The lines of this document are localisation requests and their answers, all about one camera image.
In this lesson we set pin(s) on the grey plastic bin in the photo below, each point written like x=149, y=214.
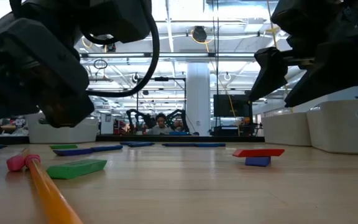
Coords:
x=73, y=133
x=286, y=130
x=337, y=130

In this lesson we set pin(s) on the black overhead camera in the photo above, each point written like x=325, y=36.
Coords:
x=199, y=34

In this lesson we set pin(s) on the green eraser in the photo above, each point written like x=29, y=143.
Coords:
x=76, y=168
x=63, y=146

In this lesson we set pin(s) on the black background frame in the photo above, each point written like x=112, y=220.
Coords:
x=162, y=79

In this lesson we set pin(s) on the red eraser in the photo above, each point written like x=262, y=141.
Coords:
x=259, y=152

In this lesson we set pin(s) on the black monitor screen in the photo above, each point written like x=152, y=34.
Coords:
x=242, y=105

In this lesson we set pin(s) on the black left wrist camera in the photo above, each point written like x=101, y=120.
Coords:
x=117, y=18

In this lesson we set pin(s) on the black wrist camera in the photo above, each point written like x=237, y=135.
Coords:
x=306, y=15
x=117, y=18

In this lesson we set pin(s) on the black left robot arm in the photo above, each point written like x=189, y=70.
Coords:
x=51, y=7

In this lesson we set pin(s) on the person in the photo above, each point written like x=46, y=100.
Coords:
x=161, y=119

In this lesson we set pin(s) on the orange pencil pink eraser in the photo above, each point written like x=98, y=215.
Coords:
x=15, y=164
x=51, y=199

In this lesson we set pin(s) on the overhead light bar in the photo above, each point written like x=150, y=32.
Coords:
x=228, y=57

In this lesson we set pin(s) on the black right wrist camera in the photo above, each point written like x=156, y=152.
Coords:
x=306, y=15

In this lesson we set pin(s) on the white square pillar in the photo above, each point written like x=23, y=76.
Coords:
x=197, y=99

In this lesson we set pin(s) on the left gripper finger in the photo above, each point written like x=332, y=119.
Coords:
x=68, y=107

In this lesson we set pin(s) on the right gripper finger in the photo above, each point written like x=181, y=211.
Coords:
x=334, y=71
x=270, y=71

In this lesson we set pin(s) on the black background robot arm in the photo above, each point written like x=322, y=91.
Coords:
x=149, y=119
x=170, y=119

